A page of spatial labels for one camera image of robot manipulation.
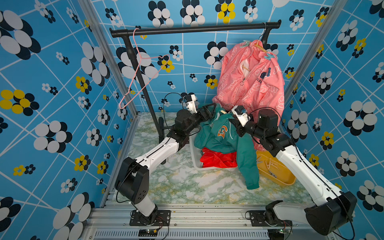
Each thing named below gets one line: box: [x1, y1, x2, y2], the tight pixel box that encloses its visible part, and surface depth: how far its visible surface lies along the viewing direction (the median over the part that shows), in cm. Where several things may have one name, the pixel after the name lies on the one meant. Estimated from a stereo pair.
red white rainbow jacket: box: [200, 147, 238, 168], surface depth 84 cm
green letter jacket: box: [194, 103, 260, 190], surface depth 80 cm
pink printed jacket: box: [212, 39, 285, 117], surface depth 71 cm
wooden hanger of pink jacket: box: [242, 22, 267, 72], surface depth 64 cm
